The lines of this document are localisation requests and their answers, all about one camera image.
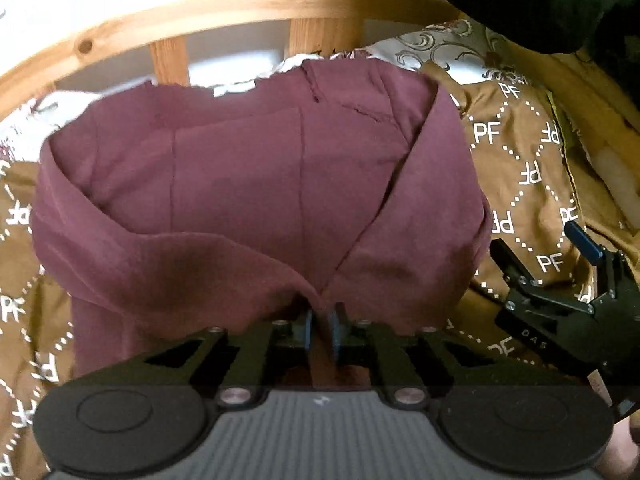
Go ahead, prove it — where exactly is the wooden bed frame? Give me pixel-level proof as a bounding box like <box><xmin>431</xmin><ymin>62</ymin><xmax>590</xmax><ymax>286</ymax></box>
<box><xmin>0</xmin><ymin>0</ymin><xmax>463</xmax><ymax>128</ymax></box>

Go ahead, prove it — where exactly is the maroon small garment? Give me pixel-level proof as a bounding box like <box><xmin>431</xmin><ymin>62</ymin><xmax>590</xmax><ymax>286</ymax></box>
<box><xmin>30</xmin><ymin>57</ymin><xmax>493</xmax><ymax>392</ymax></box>

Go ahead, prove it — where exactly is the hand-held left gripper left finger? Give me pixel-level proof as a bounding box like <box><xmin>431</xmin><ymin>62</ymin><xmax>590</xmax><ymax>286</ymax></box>
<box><xmin>132</xmin><ymin>307</ymin><xmax>317</xmax><ymax>408</ymax></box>

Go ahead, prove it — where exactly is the black cloth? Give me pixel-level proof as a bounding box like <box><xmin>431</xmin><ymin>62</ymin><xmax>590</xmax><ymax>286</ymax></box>
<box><xmin>410</xmin><ymin>0</ymin><xmax>640</xmax><ymax>77</ymax></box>

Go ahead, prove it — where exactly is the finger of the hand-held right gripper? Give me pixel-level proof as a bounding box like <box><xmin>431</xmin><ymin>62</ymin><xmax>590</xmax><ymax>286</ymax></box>
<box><xmin>562</xmin><ymin>221</ymin><xmax>637</xmax><ymax>307</ymax></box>
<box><xmin>487</xmin><ymin>237</ymin><xmax>543</xmax><ymax>307</ymax></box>

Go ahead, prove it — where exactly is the brown printed blanket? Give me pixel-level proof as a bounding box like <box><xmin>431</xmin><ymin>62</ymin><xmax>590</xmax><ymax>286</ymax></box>
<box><xmin>0</xmin><ymin>60</ymin><xmax>640</xmax><ymax>480</ymax></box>

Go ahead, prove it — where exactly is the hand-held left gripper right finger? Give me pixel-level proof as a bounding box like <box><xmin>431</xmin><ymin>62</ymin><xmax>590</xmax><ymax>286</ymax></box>
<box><xmin>327</xmin><ymin>301</ymin><xmax>506</xmax><ymax>407</ymax></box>

